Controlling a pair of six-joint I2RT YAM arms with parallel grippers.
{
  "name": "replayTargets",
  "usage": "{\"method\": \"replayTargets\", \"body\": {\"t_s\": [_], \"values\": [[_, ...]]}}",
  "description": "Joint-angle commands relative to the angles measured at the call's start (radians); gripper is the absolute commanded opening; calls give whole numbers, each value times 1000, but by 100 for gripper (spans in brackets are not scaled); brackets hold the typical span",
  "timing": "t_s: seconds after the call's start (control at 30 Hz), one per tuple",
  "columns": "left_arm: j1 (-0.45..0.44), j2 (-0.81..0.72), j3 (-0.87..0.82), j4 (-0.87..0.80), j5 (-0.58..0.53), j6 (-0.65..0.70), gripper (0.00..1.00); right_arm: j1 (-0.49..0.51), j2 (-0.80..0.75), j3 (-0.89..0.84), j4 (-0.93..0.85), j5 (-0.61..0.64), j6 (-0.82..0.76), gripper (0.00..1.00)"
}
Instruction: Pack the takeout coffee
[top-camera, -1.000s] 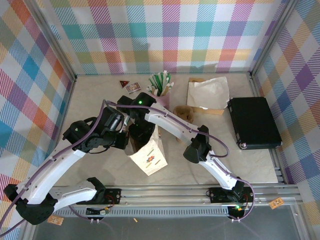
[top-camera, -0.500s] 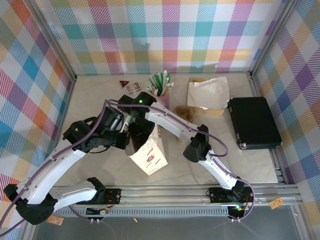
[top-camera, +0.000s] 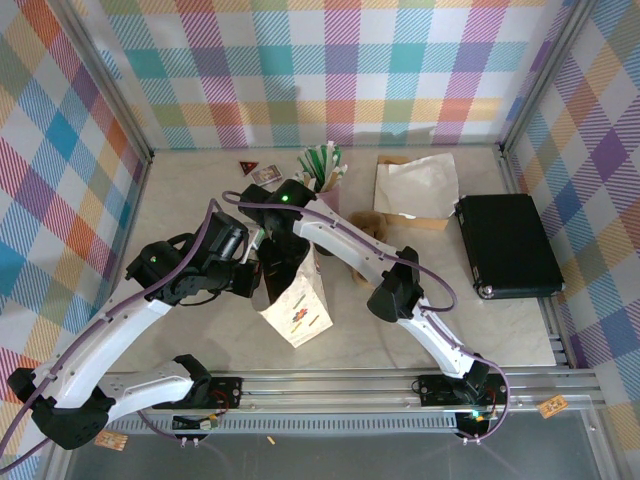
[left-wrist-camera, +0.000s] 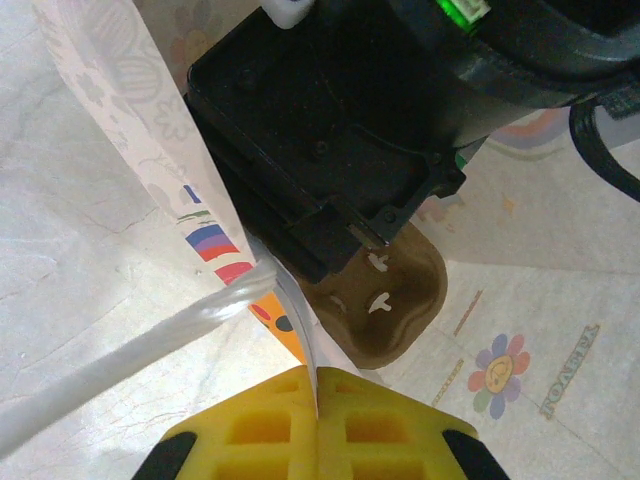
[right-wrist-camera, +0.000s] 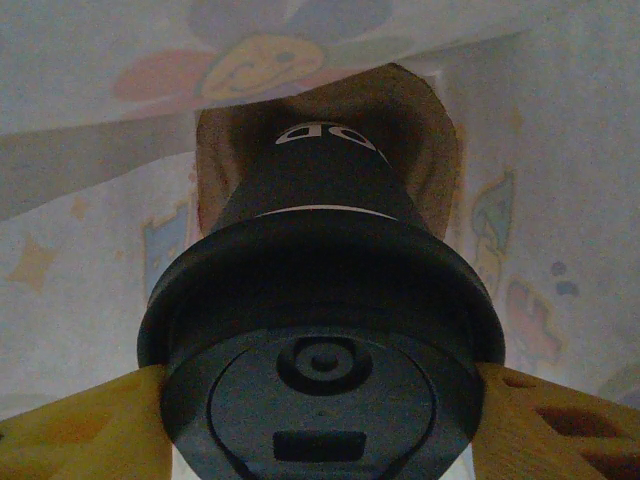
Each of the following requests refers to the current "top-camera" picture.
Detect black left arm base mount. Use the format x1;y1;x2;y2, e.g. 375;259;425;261
151;375;245;410

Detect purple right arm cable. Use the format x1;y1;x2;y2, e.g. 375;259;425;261
221;190;512;445

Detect wooden stirrer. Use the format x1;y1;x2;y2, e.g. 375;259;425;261
324;164;349;194

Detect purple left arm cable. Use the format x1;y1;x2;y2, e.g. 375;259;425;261
0;198;221;474

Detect white wrapped straw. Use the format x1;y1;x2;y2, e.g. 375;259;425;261
322;141;340;181

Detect flat brown cardboard tray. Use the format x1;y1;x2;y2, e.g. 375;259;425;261
375;155;450;231

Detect grey slotted cable duct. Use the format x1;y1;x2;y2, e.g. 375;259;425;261
78;417;460;436

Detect small printed card packet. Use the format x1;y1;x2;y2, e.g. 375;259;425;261
249;164;282;189

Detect small controller circuit board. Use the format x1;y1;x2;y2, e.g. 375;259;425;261
457;408;497;436
172;413;222;432

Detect orange printed tag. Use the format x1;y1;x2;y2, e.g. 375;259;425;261
94;431;129;451
537;394;567;419

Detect black hard case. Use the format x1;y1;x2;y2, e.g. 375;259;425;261
453;193;565;300

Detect brown cardboard cup carrier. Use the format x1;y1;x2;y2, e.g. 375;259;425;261
347;209;390;289

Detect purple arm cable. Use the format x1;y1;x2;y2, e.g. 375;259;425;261
221;190;512;445
0;198;221;474

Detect white printed paper bag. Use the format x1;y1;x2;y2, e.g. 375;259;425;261
249;239;335;350

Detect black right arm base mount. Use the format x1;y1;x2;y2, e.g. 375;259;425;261
417;373;510;407

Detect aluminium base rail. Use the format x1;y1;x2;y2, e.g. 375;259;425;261
52;372;606;417

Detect aluminium frame post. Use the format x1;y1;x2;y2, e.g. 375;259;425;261
62;0;155;164
498;0;596;154

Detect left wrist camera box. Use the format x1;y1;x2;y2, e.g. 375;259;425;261
243;225;269;261

